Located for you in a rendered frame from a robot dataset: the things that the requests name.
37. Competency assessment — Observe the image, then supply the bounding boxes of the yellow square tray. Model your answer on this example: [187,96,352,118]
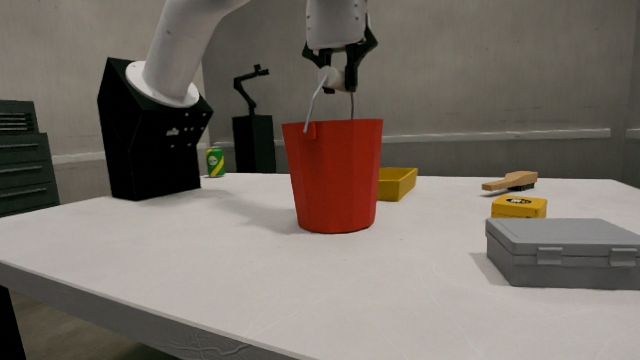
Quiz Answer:
[377,168,418,202]

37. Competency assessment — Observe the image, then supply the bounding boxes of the red pail with white wire handle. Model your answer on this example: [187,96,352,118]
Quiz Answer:
[282,66,383,233]

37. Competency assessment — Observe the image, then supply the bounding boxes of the tan wooden brush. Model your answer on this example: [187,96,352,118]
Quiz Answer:
[482,171,538,192]

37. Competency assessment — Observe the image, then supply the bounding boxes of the green and yellow drink can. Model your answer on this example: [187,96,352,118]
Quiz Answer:
[206,147,225,178]

